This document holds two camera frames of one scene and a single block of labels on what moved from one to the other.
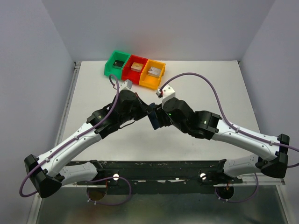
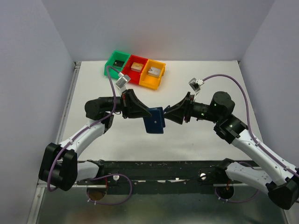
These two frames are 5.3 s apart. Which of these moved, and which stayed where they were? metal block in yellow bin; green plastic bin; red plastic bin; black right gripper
Moved: black right gripper
Stayed: green plastic bin; metal block in yellow bin; red plastic bin
